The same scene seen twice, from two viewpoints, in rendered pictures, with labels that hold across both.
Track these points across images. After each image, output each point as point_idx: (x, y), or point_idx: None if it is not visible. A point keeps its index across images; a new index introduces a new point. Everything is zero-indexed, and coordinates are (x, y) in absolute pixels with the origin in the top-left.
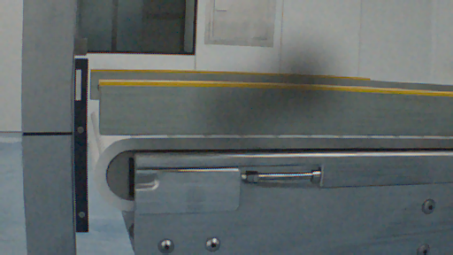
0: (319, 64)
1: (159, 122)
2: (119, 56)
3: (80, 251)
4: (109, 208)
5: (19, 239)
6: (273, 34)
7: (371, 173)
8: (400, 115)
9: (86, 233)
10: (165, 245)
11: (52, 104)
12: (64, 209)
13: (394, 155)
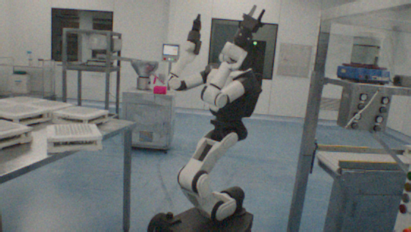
0: (329, 87)
1: (346, 165)
2: None
3: (243, 168)
4: (246, 150)
5: (218, 161)
6: (309, 72)
7: (371, 172)
8: (376, 165)
9: (242, 161)
10: (343, 180)
11: (309, 150)
12: (307, 169)
13: (374, 170)
